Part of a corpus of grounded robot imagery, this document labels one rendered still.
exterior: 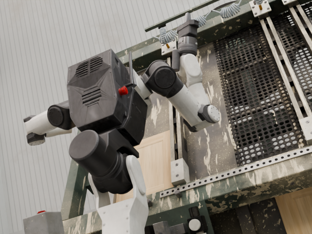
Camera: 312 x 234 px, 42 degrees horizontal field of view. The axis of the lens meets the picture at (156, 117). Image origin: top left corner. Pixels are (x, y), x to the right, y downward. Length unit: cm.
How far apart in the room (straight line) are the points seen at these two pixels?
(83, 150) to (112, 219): 25
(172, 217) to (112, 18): 411
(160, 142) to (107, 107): 71
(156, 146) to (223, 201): 54
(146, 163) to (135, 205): 69
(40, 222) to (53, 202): 342
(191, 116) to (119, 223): 55
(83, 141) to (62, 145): 396
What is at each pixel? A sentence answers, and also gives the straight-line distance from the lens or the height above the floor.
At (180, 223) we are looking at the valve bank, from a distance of 176.
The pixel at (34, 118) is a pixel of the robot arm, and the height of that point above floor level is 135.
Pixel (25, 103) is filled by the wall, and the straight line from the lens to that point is 573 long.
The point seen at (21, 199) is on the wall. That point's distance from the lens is 550.
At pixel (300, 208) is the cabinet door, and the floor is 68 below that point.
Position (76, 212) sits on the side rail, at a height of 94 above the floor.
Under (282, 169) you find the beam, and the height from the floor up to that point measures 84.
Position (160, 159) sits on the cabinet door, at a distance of 204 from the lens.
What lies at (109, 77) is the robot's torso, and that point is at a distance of 151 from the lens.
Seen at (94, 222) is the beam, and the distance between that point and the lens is 196.
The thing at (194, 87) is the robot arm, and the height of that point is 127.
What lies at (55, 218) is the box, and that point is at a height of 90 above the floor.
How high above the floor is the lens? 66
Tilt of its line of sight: 18 degrees up
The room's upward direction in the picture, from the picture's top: 15 degrees counter-clockwise
